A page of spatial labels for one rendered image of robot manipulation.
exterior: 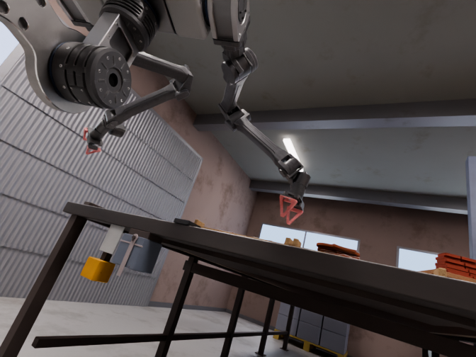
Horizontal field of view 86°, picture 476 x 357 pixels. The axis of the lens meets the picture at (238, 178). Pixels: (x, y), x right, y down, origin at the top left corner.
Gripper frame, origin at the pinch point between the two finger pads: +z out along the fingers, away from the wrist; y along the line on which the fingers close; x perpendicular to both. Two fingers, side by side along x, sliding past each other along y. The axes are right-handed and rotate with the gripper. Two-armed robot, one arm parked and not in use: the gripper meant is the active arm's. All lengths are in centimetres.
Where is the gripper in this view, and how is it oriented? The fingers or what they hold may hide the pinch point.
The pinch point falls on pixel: (285, 218)
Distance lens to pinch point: 102.6
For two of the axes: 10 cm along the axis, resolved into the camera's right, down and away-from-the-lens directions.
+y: 3.9, 4.3, 8.1
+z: -4.2, 8.7, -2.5
